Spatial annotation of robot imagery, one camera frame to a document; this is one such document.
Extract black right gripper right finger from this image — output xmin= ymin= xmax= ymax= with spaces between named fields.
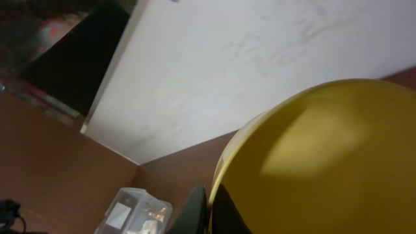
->
xmin=211 ymin=185 xmax=252 ymax=234

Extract clear plastic waste bin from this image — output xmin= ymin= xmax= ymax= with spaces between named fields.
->
xmin=95 ymin=187 xmax=172 ymax=234

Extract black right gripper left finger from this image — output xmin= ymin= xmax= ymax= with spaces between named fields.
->
xmin=166 ymin=184 xmax=207 ymax=234

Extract yellow bowl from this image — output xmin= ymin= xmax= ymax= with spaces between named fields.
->
xmin=209 ymin=79 xmax=415 ymax=233

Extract gold snack wrapper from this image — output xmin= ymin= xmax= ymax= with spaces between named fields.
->
xmin=148 ymin=207 xmax=168 ymax=223

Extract crumpled white tissue right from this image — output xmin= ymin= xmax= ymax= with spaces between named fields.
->
xmin=127 ymin=220 xmax=162 ymax=234

